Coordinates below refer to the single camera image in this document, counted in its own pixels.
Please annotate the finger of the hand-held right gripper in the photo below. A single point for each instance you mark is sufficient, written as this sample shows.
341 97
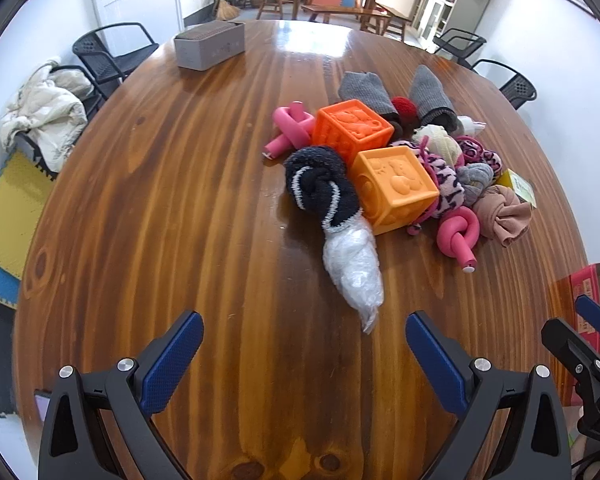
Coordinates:
570 347
597 316

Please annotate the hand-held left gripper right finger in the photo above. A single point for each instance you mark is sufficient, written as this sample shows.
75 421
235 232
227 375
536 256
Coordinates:
437 365

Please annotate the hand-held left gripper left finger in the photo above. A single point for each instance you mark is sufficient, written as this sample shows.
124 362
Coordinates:
172 365

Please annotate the red rectangular container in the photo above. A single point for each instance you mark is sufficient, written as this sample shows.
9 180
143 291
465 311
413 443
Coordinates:
580 290

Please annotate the knotted pink foam curler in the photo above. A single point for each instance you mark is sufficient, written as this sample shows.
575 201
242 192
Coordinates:
455 237
295 127

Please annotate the clear plastic bag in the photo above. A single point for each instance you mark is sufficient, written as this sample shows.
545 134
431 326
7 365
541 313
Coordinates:
352 265

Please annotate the tan knotted sock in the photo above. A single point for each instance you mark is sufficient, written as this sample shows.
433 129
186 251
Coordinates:
502 215

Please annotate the yellow and green small box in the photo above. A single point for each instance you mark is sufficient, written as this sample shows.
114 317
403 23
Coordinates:
517 185

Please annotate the pink leopard print sock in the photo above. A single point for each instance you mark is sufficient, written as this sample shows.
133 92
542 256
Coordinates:
485 155
445 185

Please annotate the grey and yellow sock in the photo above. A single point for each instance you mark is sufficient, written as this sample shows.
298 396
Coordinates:
475 180

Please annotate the light orange rubber cube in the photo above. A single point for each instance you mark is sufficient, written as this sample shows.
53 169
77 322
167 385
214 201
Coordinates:
395 185

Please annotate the black and white fuzzy sock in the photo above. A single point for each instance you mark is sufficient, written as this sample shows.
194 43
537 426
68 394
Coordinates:
320 180

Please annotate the cream and pink sock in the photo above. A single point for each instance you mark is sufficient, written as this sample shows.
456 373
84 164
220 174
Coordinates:
440 145

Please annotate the white tube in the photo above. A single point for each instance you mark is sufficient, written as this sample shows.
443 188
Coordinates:
472 126

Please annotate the dark orange rubber cube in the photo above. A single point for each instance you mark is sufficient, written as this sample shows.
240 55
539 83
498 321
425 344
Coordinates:
352 127

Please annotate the red pompom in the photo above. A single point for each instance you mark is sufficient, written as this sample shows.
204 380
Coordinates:
405 110

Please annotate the grey knitted sock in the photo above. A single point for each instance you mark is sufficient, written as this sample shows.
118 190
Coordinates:
430 92
365 90

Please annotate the yellow foam floor mat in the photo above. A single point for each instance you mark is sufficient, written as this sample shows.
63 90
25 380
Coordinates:
10 210

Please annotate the black metal chair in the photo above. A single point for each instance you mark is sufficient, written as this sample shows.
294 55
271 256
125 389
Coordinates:
115 55
517 87
460 42
92 105

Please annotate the white padded jacket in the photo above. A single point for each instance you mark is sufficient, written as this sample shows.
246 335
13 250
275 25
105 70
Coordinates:
42 110

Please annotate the grey rectangular box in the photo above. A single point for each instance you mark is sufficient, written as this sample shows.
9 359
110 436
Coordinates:
205 47

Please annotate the white glass-door cabinet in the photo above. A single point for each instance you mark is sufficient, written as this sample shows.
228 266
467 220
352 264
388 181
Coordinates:
455 0

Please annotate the straw broom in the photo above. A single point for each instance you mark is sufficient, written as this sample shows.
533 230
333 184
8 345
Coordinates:
226 10

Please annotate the long wooden bench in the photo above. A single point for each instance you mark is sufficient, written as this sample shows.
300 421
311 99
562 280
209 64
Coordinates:
340 10

